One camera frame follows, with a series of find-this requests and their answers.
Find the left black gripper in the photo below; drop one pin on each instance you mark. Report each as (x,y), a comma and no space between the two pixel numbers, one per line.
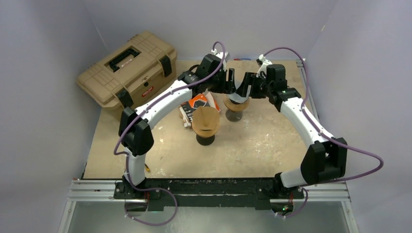
(226,87)

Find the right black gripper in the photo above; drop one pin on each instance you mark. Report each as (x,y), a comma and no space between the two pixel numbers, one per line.
(254,80)

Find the white paper coffee filter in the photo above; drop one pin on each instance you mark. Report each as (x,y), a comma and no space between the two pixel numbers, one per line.
(240,96)

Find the wooden ring dripper holder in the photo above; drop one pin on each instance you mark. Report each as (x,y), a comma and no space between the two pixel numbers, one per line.
(235,107)

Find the brown paper coffee filter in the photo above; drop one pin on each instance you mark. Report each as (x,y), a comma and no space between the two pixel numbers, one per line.
(205,118)

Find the wooden dripper stand black base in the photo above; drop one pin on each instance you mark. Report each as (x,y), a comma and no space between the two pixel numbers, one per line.
(205,137)

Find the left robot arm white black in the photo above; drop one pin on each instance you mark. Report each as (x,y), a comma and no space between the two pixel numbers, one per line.
(135,131)

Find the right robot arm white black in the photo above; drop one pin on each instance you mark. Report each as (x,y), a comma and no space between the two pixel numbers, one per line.
(326,155)

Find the coffee paper filter box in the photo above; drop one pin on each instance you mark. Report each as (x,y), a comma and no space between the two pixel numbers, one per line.
(201,100)

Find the glass carafe with collar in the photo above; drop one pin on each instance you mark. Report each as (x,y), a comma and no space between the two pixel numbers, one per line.
(233,116)

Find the stack of paper filters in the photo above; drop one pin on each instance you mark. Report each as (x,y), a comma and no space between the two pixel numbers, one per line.
(186,115)

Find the tan plastic toolbox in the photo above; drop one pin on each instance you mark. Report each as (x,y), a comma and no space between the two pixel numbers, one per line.
(131,75)

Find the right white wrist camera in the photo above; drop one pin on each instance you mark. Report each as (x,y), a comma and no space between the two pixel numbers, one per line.
(263,63)

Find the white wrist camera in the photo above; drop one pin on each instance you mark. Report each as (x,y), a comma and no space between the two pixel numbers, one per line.
(225,56)
(263,63)

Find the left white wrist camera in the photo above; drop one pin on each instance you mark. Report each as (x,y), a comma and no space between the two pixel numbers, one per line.
(225,56)

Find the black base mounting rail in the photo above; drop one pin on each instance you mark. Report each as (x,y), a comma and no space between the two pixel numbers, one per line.
(259,193)

